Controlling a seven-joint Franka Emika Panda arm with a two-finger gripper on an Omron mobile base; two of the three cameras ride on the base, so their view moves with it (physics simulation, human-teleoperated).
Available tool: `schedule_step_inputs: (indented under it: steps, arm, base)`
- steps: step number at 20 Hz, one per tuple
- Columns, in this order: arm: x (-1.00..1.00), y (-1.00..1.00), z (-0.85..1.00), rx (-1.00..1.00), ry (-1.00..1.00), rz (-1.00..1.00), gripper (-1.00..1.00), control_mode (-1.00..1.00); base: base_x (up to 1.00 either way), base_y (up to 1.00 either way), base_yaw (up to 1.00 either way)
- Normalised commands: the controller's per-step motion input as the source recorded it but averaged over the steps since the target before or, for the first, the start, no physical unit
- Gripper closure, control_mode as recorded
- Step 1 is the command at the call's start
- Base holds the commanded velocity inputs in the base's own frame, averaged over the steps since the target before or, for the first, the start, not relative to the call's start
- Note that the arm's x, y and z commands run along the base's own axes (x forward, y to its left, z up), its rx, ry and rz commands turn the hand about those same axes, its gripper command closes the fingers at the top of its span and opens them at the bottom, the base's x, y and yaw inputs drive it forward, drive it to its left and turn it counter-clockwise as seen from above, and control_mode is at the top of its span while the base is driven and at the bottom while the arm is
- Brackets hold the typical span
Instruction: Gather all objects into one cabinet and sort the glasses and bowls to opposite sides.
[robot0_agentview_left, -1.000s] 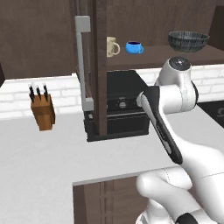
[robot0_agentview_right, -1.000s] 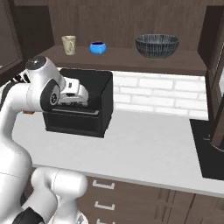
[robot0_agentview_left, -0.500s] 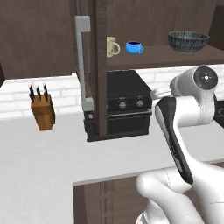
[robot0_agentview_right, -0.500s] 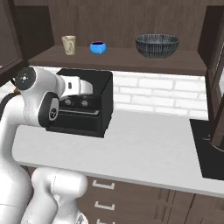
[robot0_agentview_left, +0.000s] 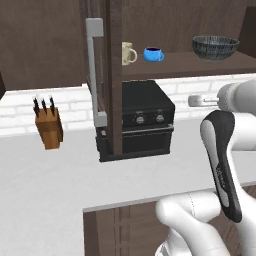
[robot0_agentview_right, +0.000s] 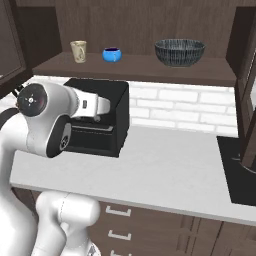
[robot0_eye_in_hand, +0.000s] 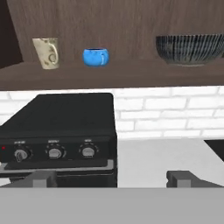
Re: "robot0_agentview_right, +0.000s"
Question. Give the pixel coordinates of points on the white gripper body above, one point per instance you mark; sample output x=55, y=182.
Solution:
x=103, y=106

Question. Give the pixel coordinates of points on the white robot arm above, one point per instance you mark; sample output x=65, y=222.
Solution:
x=40, y=133

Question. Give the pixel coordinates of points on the dark wood cabinet door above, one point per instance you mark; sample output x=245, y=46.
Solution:
x=10, y=43
x=245, y=83

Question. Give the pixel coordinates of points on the black coffee machine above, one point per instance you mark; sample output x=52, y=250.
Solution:
x=113, y=133

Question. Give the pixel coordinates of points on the blue cup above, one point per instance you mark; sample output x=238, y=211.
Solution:
x=111, y=55

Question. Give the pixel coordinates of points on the beige cup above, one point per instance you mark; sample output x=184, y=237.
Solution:
x=79, y=51

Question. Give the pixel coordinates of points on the dark striped bowl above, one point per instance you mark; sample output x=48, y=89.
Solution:
x=179, y=53

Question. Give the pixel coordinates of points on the dark wood drawer front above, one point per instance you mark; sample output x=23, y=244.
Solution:
x=150, y=238
x=153, y=216
x=143, y=253

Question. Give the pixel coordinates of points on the black hob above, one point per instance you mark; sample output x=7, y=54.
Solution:
x=241, y=170

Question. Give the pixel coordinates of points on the dark wood base cupboard door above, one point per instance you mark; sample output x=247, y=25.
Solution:
x=233, y=240

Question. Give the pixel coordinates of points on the dark wood wall cabinet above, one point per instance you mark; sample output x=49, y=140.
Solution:
x=133, y=23

